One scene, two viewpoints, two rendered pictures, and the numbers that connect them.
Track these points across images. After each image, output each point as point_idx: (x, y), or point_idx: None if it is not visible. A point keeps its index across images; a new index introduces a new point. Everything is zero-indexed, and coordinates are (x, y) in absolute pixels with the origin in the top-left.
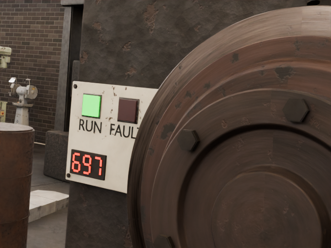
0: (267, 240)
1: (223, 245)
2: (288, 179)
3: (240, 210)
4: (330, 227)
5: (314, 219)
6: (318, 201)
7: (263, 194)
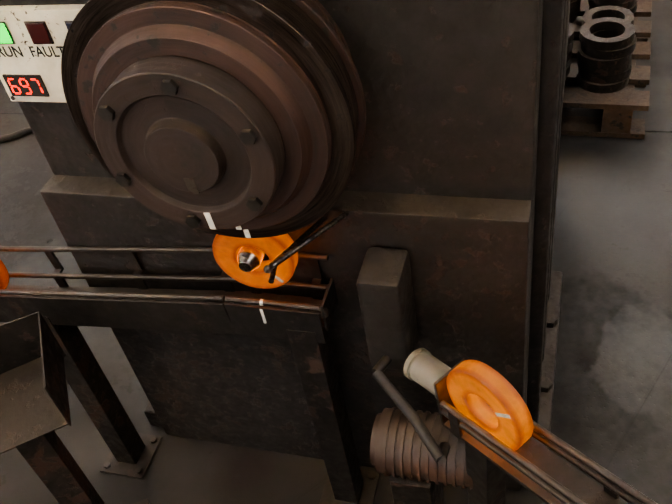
0: (186, 166)
1: (161, 173)
2: (183, 129)
3: (162, 152)
4: (220, 148)
5: (207, 150)
6: (207, 136)
7: (172, 141)
